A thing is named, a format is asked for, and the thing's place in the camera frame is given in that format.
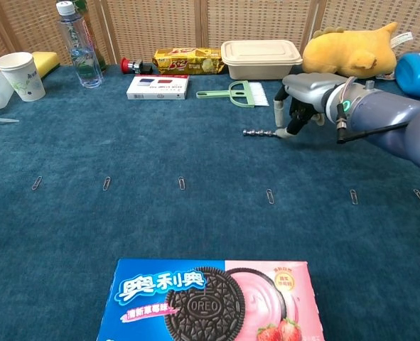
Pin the blue carpet table cover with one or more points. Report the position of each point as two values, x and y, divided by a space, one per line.
124 220

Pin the red emergency stop button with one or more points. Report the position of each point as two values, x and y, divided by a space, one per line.
131 65

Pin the white paper cup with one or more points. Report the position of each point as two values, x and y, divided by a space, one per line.
21 78

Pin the clear water bottle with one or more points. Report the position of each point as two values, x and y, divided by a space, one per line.
83 53

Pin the yellow biscuit package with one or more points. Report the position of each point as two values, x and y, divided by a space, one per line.
188 61

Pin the beige lidded lunch box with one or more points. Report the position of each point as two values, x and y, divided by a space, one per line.
261 58

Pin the blue pink Oreo box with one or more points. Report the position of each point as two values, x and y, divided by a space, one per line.
209 302

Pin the rattan folding screen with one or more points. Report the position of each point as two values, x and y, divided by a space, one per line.
160 25

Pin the brown tea bottle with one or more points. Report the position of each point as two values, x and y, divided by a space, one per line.
96 39

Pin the yellow plush toy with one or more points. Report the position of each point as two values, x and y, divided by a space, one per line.
348 51

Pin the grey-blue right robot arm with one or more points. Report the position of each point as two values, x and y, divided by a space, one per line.
383 110

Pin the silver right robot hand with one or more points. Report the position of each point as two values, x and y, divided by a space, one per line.
307 87

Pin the blue detergent bottle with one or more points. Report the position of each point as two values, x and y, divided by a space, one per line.
417 74

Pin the green hand brush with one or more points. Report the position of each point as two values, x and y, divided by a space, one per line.
247 93

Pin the yellow sponge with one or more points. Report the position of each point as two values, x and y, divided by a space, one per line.
46 62

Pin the silver beaded magnetic bar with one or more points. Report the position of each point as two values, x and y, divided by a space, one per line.
257 133

